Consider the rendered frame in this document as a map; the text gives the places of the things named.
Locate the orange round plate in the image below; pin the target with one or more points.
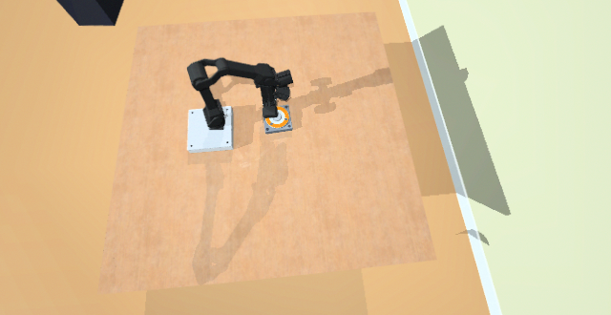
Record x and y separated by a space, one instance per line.
281 123

